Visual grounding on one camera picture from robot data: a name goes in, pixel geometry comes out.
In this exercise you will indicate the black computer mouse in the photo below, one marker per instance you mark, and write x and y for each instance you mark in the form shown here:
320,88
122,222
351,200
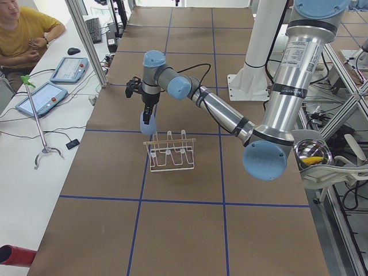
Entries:
73,51

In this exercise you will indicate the black keyboard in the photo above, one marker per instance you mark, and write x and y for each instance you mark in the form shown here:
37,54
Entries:
94,29

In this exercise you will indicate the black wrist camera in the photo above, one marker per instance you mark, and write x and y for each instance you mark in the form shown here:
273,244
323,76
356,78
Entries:
133,86

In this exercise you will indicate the metal reacher grabber tool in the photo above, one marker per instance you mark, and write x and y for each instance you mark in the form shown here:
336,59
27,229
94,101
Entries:
46,148

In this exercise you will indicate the red cylinder bottle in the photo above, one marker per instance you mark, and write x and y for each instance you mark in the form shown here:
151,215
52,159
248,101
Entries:
17,256

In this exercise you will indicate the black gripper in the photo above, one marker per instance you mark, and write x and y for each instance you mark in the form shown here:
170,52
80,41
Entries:
149,99

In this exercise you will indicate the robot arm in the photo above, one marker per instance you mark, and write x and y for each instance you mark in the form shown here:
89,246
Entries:
312,25

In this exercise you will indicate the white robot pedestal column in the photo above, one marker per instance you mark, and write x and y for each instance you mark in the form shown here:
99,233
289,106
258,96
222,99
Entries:
250,83

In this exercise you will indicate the steel bowl with corn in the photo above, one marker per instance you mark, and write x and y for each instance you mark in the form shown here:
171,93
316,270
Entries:
310,152

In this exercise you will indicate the light blue plastic cup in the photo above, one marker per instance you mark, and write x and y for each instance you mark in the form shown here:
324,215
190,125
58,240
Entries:
150,128

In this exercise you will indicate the person in yellow shirt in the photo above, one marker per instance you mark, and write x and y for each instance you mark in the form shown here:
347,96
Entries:
25,36

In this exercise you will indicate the far teach pendant tablet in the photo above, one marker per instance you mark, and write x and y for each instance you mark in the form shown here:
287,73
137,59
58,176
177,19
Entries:
69,70

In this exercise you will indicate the small black device on desk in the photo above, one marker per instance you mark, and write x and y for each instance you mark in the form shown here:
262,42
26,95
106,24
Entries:
72,144

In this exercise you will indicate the teach pendant tablet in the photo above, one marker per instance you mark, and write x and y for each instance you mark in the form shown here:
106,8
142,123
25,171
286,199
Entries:
44,98
69,70

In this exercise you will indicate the white wire cup holder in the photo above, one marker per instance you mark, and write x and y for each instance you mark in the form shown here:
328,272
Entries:
170,154

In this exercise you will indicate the near teach pendant tablet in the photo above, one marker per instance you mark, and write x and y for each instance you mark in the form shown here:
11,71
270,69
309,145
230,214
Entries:
44,98

